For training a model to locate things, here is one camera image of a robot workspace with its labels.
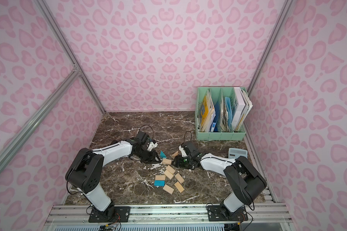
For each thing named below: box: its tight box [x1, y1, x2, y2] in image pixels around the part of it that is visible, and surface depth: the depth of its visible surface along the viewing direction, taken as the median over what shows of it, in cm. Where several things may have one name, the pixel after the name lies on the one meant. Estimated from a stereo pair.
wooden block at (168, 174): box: [163, 169, 174, 180], surface depth 88 cm
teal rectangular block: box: [153, 179, 166, 187], surface depth 85 cm
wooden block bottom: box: [162, 184, 175, 195], surface depth 82 cm
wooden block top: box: [161, 158, 173, 165], surface depth 93 cm
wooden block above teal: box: [155, 175, 166, 181], surface depth 86 cm
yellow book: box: [199, 88, 216, 132], surface depth 97 cm
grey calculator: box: [227, 147, 248, 159], surface depth 96 cm
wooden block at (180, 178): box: [174, 172, 185, 184], surface depth 87 cm
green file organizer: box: [195, 86, 249, 141], surface depth 98 cm
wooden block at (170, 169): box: [165, 164, 176, 175], surface depth 90 cm
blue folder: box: [225, 96, 233, 128], surface depth 91 cm
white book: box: [231, 87, 254, 132], surface depth 94 cm
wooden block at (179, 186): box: [173, 181, 185, 193], surface depth 83 cm
